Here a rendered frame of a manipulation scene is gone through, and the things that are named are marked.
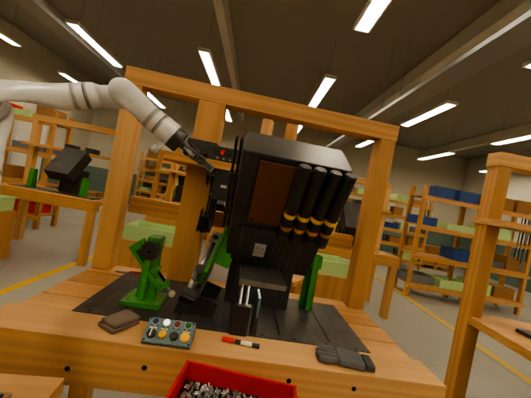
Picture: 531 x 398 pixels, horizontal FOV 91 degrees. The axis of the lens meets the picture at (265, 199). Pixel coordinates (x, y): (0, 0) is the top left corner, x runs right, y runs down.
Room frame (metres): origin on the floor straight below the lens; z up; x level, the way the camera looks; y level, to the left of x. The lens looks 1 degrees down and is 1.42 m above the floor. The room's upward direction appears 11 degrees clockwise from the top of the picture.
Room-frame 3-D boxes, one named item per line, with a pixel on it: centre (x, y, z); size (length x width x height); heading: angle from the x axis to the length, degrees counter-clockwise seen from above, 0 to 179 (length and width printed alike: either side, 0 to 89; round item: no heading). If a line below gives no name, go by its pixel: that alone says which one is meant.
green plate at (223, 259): (1.08, 0.13, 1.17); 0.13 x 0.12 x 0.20; 95
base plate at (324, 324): (1.15, 0.06, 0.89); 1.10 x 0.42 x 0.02; 95
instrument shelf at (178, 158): (1.41, 0.08, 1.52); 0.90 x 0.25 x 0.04; 95
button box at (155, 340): (0.84, 0.22, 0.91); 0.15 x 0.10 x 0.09; 95
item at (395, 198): (8.34, -3.59, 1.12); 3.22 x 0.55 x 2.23; 92
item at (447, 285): (5.36, -4.20, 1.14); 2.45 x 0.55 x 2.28; 92
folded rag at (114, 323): (0.86, 0.40, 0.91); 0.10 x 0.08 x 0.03; 153
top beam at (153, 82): (1.45, 0.08, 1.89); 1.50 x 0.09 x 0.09; 95
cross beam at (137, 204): (1.52, 0.09, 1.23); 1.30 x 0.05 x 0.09; 95
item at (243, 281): (1.06, -0.03, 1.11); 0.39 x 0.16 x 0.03; 5
